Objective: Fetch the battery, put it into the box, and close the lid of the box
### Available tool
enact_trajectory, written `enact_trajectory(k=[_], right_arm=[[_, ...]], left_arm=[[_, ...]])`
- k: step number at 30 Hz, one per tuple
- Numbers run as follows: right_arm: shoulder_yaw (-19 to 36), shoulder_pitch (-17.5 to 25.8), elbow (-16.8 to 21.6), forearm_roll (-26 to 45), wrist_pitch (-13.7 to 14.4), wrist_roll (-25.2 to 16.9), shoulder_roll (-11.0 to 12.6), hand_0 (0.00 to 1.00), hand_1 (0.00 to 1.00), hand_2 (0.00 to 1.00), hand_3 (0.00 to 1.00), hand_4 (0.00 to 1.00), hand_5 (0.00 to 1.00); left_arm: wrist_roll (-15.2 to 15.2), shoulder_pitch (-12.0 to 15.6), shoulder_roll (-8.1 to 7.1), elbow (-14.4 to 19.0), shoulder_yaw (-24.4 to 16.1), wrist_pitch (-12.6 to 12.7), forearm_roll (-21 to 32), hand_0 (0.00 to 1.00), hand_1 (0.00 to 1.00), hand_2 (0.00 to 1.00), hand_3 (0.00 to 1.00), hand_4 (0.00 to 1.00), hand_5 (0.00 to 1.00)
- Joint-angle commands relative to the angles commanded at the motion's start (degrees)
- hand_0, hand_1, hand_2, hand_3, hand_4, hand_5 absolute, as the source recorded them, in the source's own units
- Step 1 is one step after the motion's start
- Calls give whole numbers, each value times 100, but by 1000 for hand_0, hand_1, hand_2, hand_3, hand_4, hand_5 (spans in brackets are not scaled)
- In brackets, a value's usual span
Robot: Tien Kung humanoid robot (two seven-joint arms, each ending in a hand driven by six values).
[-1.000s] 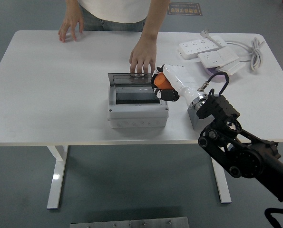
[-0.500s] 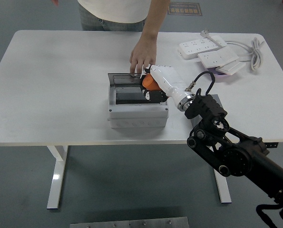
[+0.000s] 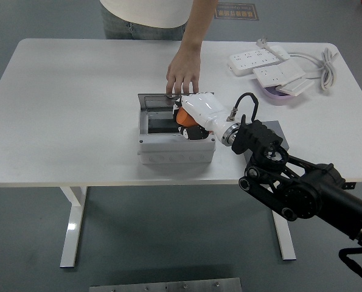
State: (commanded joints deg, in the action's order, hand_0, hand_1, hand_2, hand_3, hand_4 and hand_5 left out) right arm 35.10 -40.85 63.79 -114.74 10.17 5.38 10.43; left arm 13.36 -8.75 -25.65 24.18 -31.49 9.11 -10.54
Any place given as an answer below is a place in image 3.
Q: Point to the person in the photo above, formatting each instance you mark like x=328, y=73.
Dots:
x=144, y=15

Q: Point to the black perforated bracket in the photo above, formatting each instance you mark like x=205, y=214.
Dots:
x=350, y=185

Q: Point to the person's left hand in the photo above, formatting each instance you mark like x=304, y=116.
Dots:
x=183, y=68

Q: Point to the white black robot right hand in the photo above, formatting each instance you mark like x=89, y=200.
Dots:
x=205, y=106

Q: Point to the grey metal plate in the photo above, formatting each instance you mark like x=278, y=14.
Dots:
x=165, y=286

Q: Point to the orange cylindrical battery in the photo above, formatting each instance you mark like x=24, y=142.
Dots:
x=185, y=117

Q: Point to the white power strip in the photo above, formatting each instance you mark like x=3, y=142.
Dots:
x=249, y=61

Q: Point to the dark floor sign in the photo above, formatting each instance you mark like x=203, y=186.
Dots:
x=235, y=10

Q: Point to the transparent hinged box lid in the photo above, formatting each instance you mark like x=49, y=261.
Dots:
x=154, y=102

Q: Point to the grey cube holder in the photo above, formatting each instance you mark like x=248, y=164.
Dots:
x=276, y=126

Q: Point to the white table leg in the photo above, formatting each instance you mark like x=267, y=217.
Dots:
x=72, y=225
x=285, y=240

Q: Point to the person's left forearm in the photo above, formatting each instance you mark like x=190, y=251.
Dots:
x=199, y=24

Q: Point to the white wall socket panel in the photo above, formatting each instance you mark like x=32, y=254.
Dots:
x=269, y=76

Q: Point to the purple plastic bowl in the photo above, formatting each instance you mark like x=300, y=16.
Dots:
x=272, y=92

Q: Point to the white wall switch panel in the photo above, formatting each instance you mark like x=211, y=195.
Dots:
x=293, y=69
x=296, y=86

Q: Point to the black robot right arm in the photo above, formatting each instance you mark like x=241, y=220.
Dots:
x=299, y=194

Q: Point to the grey plastic junction box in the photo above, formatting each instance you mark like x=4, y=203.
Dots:
x=168, y=147

